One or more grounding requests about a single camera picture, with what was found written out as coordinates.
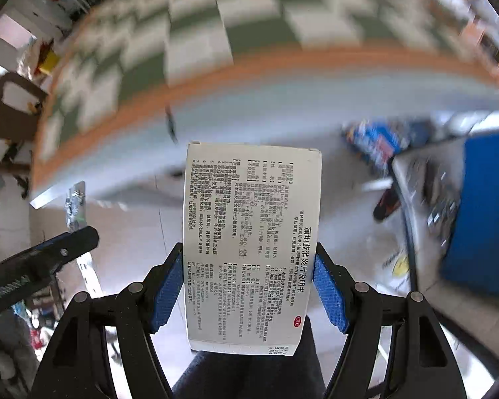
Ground white printed medicine box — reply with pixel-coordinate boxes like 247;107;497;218
183;142;323;356

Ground white plastic bag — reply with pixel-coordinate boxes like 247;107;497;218
381;249;410;283

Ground blue seat cushion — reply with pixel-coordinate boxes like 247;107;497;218
440;133;499;298

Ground person's black fleece legs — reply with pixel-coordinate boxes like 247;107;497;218
173;318;325;398

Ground red black slipper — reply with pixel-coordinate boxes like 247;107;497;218
372;187;401;222

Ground dark wooden chair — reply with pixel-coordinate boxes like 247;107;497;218
0;72;48;142

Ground white office chair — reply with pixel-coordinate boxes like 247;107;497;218
389;138;499;379

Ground white table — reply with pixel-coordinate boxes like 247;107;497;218
30;71;499;209

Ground blue printed carton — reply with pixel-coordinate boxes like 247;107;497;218
342;119;433;178

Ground checkered green white mat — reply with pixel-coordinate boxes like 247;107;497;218
33;0;497;188

